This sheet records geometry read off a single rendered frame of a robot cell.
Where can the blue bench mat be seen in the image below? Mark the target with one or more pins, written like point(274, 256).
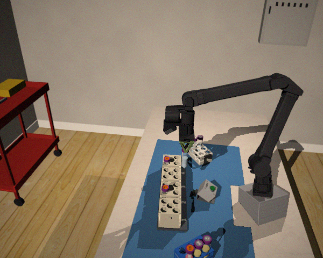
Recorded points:
point(203, 218)

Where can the white tube rack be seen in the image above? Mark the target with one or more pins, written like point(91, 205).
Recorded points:
point(201, 156)

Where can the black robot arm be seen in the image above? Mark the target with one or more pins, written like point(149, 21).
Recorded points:
point(259, 162)

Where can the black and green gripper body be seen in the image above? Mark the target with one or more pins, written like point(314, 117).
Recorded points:
point(190, 134)

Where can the blue sample rack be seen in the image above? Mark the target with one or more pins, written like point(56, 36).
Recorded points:
point(181, 253)

